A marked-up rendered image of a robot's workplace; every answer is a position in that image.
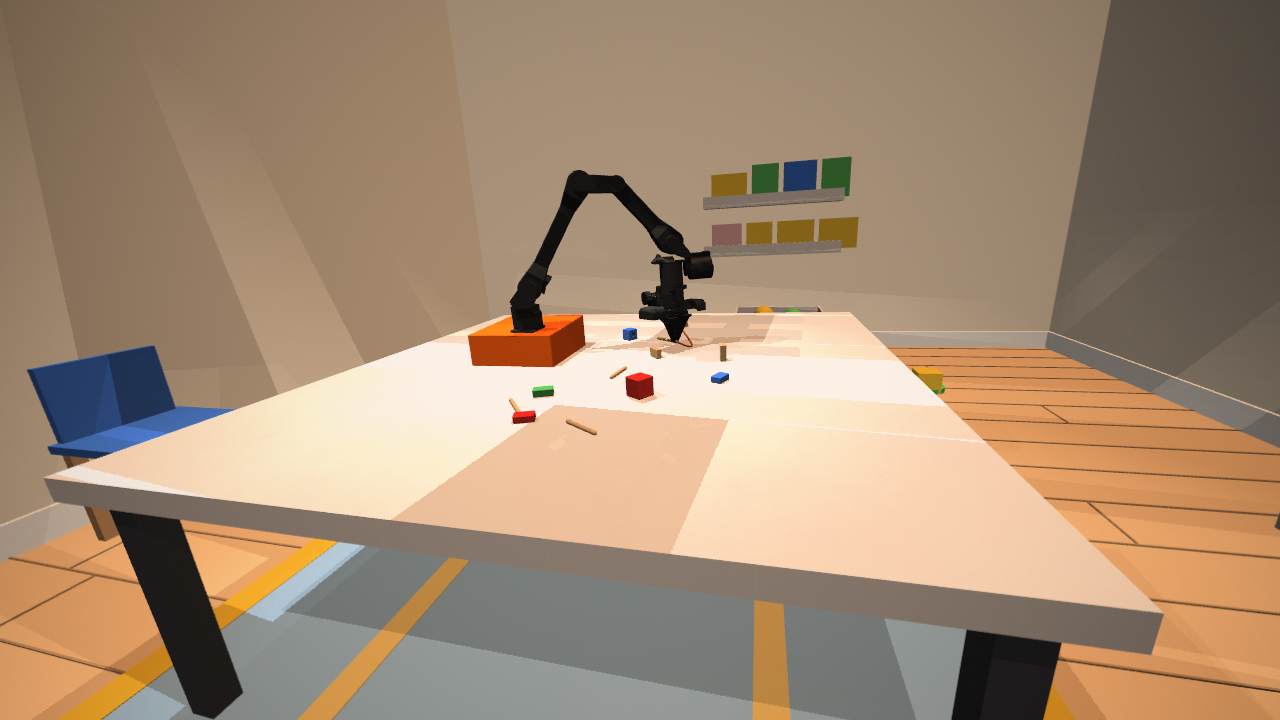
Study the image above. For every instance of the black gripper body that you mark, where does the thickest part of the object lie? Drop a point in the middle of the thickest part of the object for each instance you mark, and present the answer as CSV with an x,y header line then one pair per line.
x,y
672,296

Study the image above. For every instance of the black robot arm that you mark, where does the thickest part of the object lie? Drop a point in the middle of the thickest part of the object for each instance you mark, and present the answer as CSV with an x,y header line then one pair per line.
x,y
527,316

